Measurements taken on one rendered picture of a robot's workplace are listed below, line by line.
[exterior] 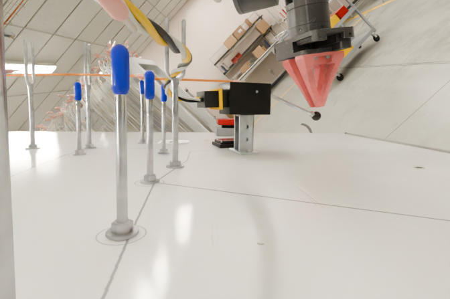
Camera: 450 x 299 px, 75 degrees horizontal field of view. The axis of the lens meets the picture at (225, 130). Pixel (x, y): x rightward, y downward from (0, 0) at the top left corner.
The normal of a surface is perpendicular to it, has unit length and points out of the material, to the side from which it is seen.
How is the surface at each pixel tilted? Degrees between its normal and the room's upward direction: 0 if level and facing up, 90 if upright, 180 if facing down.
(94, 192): 47
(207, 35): 90
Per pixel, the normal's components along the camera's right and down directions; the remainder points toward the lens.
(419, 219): 0.01, -1.00
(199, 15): 0.00, 0.19
